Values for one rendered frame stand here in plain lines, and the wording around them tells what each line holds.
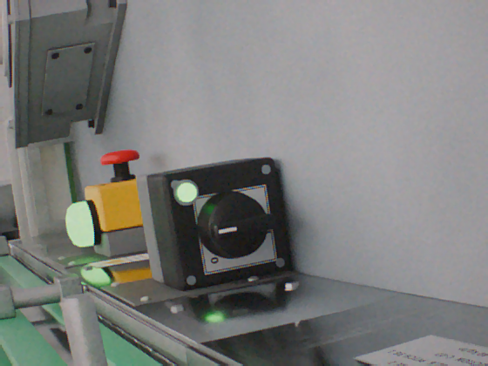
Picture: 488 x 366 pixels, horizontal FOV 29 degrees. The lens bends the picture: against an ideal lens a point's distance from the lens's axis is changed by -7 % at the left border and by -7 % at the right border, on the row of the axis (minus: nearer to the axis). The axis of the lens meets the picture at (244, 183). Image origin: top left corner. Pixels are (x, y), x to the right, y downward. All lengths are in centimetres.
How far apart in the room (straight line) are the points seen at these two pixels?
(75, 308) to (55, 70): 79
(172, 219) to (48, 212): 78
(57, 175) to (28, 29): 44
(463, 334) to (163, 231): 31
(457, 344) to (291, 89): 30
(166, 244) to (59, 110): 52
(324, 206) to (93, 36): 50
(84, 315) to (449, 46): 23
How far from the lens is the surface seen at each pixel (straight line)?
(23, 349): 64
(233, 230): 63
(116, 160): 96
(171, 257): 67
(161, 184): 66
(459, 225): 49
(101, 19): 106
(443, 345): 40
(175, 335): 54
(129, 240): 94
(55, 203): 143
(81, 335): 33
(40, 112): 117
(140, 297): 66
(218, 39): 77
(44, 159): 143
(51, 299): 79
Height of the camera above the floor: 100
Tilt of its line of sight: 19 degrees down
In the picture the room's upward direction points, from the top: 100 degrees counter-clockwise
